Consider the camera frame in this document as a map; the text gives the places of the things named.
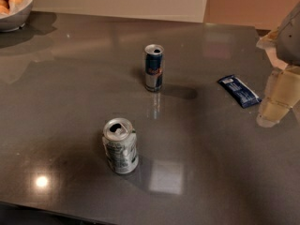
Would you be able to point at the white fruit bowl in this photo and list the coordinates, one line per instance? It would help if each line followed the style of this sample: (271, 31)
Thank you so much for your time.
(17, 17)

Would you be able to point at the blue silver Red Bull can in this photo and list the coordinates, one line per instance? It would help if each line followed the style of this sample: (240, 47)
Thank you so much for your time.
(153, 67)

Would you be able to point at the orange fruit in middle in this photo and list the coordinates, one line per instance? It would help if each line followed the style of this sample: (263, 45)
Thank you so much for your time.
(14, 3)

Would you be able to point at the silver green 7up can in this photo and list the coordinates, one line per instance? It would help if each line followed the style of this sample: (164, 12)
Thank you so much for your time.
(120, 143)

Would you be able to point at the dark blue snack wrapper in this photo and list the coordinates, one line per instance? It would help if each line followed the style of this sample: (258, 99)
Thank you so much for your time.
(243, 95)

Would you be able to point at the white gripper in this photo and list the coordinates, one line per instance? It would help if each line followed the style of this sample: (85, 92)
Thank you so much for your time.
(291, 39)

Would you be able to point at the orange fruit at left edge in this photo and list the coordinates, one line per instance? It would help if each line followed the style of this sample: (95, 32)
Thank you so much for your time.
(4, 8)

